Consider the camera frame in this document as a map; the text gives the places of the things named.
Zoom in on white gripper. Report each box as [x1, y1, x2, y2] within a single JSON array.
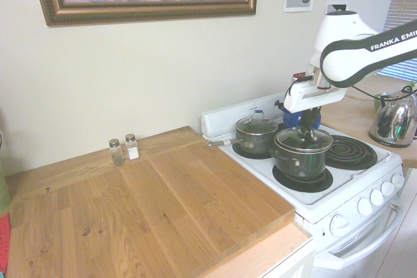
[[283, 79, 347, 139]]

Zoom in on glass pot lid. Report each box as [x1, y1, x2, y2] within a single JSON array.
[[273, 126, 335, 153]]

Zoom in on blue stovetop kettle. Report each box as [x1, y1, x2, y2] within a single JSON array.
[[274, 99, 322, 130]]

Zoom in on large black burner coil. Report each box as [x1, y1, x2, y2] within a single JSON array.
[[320, 134, 379, 171]]

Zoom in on white electric stove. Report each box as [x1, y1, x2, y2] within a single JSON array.
[[201, 91, 407, 278]]

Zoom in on chrome electric kettle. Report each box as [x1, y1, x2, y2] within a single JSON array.
[[368, 85, 417, 149]]

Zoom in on white stove knob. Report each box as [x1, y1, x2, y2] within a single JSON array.
[[356, 197, 373, 217], [381, 180, 396, 197], [369, 189, 385, 207], [329, 214, 352, 237], [390, 173, 406, 189]]

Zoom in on small paper print black triangle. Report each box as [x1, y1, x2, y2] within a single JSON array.
[[325, 0, 349, 16]]

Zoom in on window blinds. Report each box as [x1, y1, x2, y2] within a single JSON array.
[[379, 0, 417, 81]]

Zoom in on salt shaker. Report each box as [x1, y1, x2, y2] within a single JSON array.
[[124, 133, 141, 161]]

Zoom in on pepper shaker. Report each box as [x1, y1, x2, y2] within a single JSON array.
[[108, 138, 124, 166]]

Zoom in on green utensil holder cup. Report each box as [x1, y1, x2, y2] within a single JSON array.
[[0, 156, 12, 217]]

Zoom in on red cutting mat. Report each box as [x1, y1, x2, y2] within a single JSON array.
[[0, 214, 12, 270]]

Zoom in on dark two-handled cooking pot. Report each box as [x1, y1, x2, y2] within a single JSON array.
[[268, 127, 335, 178]]

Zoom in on dark long-handled saucepan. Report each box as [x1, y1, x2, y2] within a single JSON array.
[[208, 110, 280, 156]]

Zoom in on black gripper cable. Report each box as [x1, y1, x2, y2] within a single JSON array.
[[347, 84, 417, 102]]

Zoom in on white oven door handle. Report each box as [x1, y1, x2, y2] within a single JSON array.
[[313, 199, 405, 266]]

